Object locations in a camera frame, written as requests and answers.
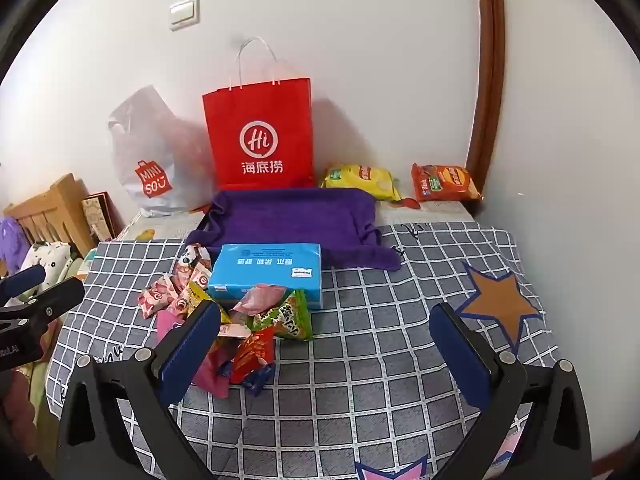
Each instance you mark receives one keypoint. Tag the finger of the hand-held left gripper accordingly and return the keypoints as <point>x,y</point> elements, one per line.
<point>60,296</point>
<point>25,280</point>

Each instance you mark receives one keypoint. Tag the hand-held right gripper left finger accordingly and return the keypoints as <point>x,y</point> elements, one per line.
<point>192,345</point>

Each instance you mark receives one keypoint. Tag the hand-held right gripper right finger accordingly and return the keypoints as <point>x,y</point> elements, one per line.
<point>460,355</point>

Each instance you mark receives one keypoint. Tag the pink peach snack packet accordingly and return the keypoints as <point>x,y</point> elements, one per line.
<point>260,297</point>

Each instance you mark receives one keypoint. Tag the panda print snack packet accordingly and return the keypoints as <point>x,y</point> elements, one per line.
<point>192,259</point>

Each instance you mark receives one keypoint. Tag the white spotted cloth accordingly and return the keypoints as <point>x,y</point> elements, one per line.
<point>47,260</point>

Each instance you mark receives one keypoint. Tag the pink and yellow snack packet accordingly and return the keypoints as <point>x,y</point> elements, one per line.
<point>215,380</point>

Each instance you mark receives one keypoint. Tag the pink candy packet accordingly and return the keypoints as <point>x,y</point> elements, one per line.
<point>180,302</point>
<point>202,276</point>
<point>155,297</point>

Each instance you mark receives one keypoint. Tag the purple plush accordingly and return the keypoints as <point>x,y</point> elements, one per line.
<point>7,237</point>

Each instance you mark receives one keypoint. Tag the yellow triangular snack packet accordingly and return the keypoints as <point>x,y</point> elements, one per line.
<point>197,294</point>

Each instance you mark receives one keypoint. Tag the red snack packet blue end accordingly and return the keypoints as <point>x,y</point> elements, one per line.
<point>252,355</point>

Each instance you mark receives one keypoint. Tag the wooden bed headboard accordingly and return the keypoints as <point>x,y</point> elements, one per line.
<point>55,205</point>

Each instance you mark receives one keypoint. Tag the grey checked blanket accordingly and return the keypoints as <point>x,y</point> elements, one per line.
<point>375,360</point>

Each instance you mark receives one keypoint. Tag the green snack packet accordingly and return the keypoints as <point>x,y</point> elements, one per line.
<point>285,317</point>

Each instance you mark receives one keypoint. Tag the blue tissue pack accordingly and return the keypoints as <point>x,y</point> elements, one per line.
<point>265,265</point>

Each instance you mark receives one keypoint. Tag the white plastic bag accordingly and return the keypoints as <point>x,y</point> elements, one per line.
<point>150,160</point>

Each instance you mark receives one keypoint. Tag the purple towel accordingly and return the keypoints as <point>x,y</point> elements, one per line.
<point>300,220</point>

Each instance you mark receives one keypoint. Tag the orange chip bag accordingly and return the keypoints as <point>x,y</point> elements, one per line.
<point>445,182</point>

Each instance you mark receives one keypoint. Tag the yellow chip bag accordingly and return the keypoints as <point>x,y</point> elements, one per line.
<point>360,177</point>

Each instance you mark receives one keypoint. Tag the red paper bag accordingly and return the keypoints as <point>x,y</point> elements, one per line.
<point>260,120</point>

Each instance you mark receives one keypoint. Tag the brown wooden door frame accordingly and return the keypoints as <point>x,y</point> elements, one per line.
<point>492,60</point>

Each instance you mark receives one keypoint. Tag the white light switch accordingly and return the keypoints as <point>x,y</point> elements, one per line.
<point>185,12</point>

